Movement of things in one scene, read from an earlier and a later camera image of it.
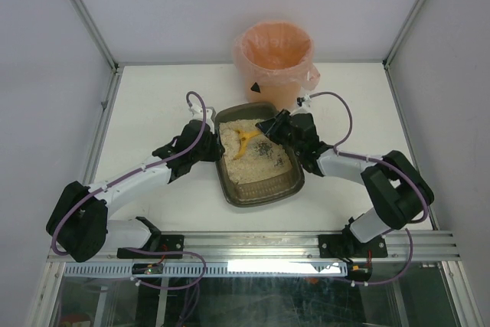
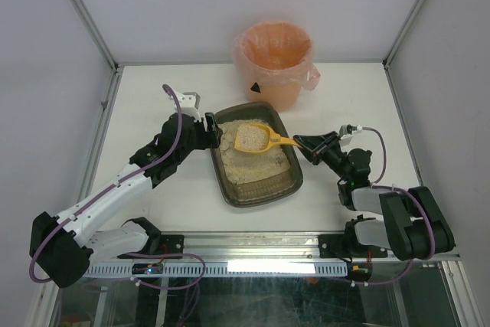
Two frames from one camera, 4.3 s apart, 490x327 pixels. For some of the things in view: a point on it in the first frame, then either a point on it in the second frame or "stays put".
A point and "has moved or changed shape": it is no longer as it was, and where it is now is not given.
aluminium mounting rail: (290, 245) stays put
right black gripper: (282, 128) to (321, 147)
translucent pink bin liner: (276, 53) stays put
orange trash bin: (275, 56) stays put
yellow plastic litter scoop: (244, 135) has moved or changed shape
